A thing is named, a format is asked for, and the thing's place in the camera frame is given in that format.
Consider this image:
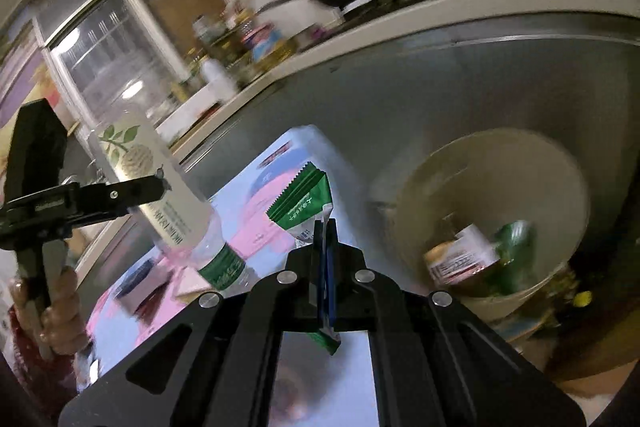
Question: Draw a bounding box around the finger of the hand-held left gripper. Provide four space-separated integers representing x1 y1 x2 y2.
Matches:
62 174 170 220

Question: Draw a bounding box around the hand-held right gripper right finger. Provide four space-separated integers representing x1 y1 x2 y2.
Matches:
325 218 586 427

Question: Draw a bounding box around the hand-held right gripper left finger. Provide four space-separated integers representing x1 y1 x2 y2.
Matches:
57 218 326 427

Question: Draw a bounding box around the clear plastic bottle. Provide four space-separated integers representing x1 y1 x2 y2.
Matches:
87 109 261 293

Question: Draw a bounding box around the brown snack packet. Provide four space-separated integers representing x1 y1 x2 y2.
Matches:
424 224 501 290

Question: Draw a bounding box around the green crinkled plastic wrapper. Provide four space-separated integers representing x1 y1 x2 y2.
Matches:
492 221 538 295

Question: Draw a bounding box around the green packet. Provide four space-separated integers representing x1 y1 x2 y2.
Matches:
265 161 343 355

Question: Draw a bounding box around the beige trash bin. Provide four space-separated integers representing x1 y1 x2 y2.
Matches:
385 129 591 323

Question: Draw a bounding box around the person's left forearm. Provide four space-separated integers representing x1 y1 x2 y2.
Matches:
2 307 96 408

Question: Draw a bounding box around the person's left hand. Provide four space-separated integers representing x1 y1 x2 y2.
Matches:
11 267 88 355

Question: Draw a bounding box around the cartoon pig printed tablecloth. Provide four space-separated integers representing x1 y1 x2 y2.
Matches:
85 124 381 427

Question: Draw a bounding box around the barred window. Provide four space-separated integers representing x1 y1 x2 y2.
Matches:
45 0 201 132

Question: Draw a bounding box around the black bin with food scraps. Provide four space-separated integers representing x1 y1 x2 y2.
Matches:
500 264 606 353

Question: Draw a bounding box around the white plastic jug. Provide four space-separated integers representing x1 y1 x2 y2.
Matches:
200 57 238 102

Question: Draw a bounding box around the brown cardboard panel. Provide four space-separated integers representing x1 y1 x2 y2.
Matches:
150 0 226 48

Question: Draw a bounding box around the pile of seasoning packets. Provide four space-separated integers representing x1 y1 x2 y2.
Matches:
192 7 256 45

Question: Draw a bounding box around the cooking oil bottle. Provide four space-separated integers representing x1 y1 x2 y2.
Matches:
247 24 296 68

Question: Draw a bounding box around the grey kitchen cabinet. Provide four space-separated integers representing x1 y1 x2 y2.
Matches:
75 14 640 268

